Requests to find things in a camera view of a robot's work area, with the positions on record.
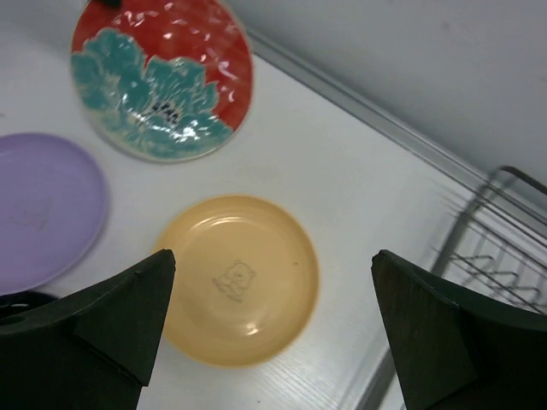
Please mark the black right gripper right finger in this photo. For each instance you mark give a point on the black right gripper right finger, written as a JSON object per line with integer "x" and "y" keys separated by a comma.
{"x": 454, "y": 348}

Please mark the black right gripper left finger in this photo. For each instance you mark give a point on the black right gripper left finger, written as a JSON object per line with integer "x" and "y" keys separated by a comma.
{"x": 93, "y": 349}

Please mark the yellow plate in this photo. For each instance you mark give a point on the yellow plate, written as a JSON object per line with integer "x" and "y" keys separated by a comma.
{"x": 246, "y": 284}

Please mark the red teal floral plate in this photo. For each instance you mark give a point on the red teal floral plate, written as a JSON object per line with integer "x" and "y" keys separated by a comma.
{"x": 164, "y": 81}

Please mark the black plate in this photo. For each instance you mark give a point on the black plate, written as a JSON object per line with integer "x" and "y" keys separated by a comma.
{"x": 24, "y": 301}

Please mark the purple plate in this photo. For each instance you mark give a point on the purple plate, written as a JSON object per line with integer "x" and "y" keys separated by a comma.
{"x": 54, "y": 201}

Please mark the wire dish rack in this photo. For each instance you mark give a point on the wire dish rack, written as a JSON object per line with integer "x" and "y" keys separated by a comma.
{"x": 496, "y": 245}

